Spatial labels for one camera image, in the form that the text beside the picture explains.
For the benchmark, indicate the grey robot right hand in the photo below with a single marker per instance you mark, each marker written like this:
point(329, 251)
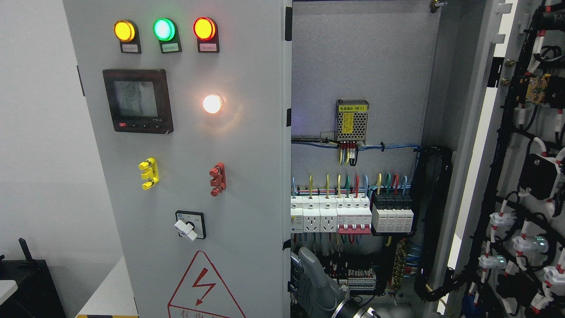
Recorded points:
point(317, 293)

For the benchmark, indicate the grey cabinet door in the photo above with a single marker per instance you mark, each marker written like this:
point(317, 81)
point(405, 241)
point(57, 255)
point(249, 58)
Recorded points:
point(496, 241)
point(247, 223)

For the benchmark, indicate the relay terminal row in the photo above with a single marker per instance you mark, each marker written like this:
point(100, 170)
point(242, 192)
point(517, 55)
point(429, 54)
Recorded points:
point(355, 271)

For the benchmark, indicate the white socket and breaker row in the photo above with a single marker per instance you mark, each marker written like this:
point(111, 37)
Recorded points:
point(333, 214)

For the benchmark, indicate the black surge protector module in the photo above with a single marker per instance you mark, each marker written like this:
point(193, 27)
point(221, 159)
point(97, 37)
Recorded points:
point(392, 214)

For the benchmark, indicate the red high voltage warning sign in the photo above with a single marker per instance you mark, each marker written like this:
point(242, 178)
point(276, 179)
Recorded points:
point(202, 293)

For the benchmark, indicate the metal mesh power supply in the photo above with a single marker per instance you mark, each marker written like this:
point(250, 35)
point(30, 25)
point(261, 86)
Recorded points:
point(351, 120)

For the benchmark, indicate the white glowing indicator lamp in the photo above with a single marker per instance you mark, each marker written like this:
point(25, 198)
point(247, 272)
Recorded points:
point(212, 104)

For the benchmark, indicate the black digital power meter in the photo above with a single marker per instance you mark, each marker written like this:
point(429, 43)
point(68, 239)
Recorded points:
point(139, 100)

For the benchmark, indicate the black box at left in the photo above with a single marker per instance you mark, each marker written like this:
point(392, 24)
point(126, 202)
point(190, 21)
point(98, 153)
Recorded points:
point(34, 295)

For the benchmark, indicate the red indicator lamp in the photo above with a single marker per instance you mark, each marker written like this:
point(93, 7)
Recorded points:
point(206, 33)

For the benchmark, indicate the green indicator lamp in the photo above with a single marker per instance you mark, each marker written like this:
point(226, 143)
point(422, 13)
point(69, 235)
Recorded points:
point(166, 31)

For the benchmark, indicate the red terminal post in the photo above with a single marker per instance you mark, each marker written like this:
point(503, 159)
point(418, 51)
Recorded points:
point(218, 181)

